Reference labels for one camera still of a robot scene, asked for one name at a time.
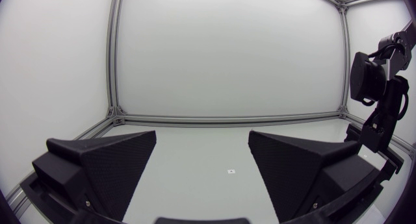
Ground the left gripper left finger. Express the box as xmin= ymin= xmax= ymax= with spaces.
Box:
xmin=31 ymin=130 xmax=157 ymax=222

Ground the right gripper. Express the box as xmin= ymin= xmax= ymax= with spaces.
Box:
xmin=343 ymin=75 xmax=410 ymax=183

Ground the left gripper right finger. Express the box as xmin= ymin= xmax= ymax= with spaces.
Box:
xmin=248 ymin=130 xmax=381 ymax=223

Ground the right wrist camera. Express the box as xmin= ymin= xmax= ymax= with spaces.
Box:
xmin=358 ymin=110 xmax=396 ymax=153

